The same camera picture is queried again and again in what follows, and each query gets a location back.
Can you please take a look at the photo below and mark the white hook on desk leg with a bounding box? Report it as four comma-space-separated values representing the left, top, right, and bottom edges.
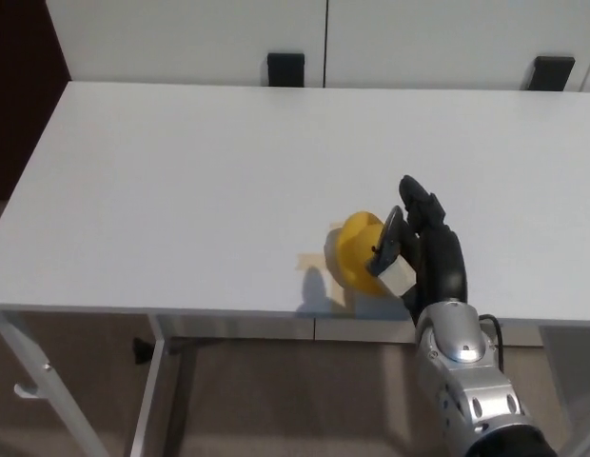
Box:
13, 382, 43, 400

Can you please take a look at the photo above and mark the short beige tape strip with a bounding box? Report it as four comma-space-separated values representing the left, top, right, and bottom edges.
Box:
294, 252, 330, 269

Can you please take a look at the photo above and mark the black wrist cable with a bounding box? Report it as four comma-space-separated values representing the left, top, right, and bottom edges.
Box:
479, 313, 506, 373

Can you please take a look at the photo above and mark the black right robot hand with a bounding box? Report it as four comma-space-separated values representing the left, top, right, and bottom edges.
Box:
367, 173, 470, 328

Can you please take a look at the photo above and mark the small black floor object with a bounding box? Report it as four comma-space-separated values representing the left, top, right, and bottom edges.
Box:
131, 337, 154, 367

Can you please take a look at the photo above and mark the black partition foot bracket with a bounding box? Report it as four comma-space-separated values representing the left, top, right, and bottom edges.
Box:
520, 55, 577, 92
266, 51, 306, 89

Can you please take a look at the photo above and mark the white partition panel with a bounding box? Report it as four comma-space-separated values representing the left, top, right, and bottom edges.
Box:
324, 0, 590, 93
45, 0, 329, 89

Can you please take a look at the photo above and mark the white metal desk leg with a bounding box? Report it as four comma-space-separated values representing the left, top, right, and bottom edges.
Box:
0, 310, 109, 457
129, 313, 180, 457

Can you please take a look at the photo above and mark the dark maroon panel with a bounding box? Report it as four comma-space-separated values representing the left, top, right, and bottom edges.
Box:
0, 0, 71, 203

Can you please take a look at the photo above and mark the yellow rubber duck toy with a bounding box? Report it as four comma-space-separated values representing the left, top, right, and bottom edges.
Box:
323, 210, 402, 298

